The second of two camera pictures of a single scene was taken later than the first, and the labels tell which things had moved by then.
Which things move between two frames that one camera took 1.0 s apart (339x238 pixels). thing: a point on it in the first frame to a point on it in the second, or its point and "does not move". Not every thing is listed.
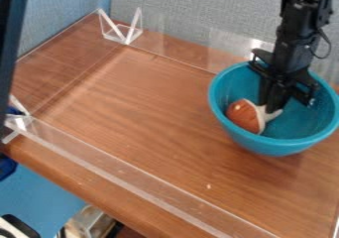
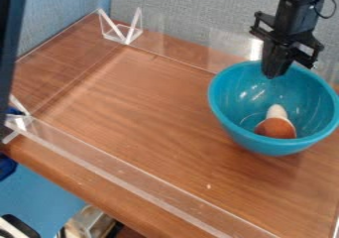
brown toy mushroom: [251, 116] to [275, 126]
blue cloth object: [8, 162] does not move
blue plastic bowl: [295, 129] does not move
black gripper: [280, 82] to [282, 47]
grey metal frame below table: [90, 223] does not move
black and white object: [13, 228] does not move
